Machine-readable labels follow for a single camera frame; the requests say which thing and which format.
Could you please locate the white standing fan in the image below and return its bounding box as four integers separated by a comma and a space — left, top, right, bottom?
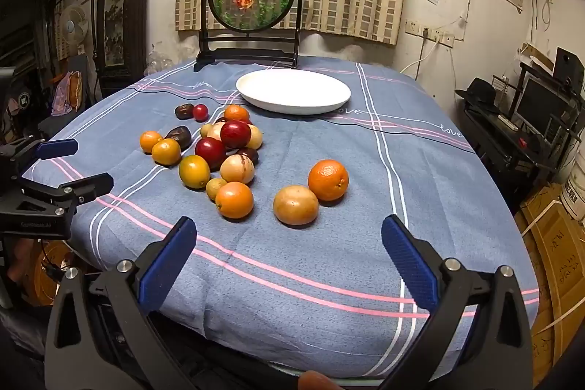
57, 4, 90, 57

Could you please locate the clear plastic bag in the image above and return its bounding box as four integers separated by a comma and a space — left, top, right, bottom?
145, 45, 177, 75

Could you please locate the white bucket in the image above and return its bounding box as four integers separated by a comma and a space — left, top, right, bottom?
558, 152, 585, 221

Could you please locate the tan passion fruit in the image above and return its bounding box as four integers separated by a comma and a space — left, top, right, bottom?
273, 185, 320, 226

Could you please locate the black monitor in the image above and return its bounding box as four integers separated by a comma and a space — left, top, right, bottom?
512, 75, 574, 137

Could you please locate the pink bag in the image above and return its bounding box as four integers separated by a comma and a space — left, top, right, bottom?
50, 71, 84, 117

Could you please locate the black speaker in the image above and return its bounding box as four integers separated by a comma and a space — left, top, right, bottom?
552, 47, 585, 91

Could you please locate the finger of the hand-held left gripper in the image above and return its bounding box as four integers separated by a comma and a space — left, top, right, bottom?
0, 172, 115, 217
0, 136, 79, 178

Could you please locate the large orange mandarin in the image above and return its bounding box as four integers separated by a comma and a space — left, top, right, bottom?
307, 159, 350, 202

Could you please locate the white oval plate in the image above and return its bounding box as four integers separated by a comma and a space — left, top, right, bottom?
235, 69, 352, 115

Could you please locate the black hat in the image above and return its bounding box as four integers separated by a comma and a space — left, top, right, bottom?
454, 78, 499, 107

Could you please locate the green-yellow mandarin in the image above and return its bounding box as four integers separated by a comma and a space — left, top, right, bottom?
178, 155, 211, 190

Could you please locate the cardboard box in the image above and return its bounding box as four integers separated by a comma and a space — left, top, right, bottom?
514, 182, 585, 377

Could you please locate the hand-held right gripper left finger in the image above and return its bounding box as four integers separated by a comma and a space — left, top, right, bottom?
45, 216, 198, 390

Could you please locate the dark framed painting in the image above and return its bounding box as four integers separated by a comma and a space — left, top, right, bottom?
94, 0, 158, 98

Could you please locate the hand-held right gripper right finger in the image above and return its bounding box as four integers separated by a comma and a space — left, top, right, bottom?
381, 214, 535, 390

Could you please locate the blue striped tablecloth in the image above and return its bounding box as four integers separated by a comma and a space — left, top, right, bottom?
22, 56, 540, 379

